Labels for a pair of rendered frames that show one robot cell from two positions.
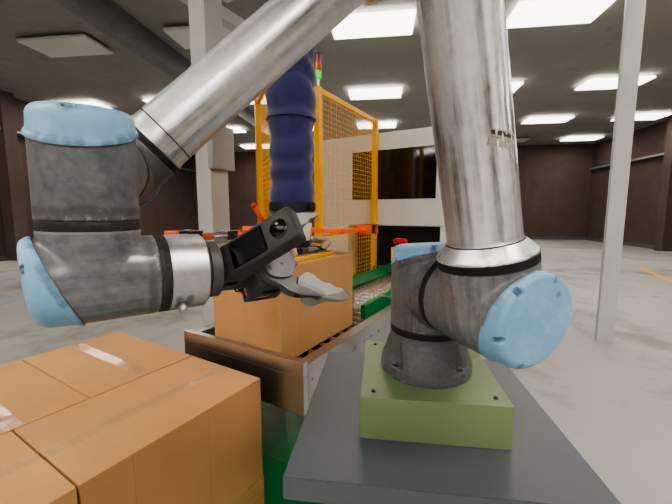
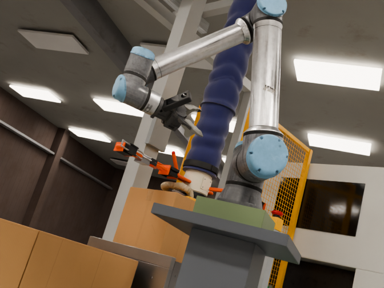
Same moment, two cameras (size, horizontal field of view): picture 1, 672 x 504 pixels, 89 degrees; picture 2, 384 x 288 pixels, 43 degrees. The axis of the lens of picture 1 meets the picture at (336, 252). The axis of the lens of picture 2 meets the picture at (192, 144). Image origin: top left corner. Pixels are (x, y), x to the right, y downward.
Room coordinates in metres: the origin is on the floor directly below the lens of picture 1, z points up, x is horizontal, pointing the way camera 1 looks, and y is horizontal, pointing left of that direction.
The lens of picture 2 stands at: (-1.19, -0.42, 0.51)
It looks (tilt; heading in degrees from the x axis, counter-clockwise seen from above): 16 degrees up; 14
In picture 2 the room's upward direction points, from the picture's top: 17 degrees clockwise
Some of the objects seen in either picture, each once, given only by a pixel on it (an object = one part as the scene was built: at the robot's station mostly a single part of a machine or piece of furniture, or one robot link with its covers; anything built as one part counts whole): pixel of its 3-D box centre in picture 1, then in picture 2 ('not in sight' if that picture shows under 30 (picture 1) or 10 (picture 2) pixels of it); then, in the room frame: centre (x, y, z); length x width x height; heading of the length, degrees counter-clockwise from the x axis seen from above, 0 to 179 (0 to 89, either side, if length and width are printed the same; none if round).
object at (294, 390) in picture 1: (239, 374); (121, 270); (1.40, 0.41, 0.48); 0.70 x 0.03 x 0.15; 59
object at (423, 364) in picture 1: (425, 343); (240, 198); (0.71, -0.19, 0.88); 0.19 x 0.19 x 0.10
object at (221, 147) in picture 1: (221, 148); (160, 131); (2.51, 0.82, 1.62); 0.20 x 0.05 x 0.30; 149
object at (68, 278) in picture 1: (100, 275); (130, 92); (0.36, 0.25, 1.10); 0.12 x 0.09 x 0.10; 129
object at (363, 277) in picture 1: (351, 279); not in sight; (2.85, -0.14, 0.60); 1.60 x 0.11 x 0.09; 149
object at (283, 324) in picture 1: (289, 295); (176, 236); (1.68, 0.24, 0.75); 0.60 x 0.40 x 0.40; 149
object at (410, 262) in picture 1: (430, 282); (249, 165); (0.70, -0.20, 1.02); 0.17 x 0.15 x 0.18; 20
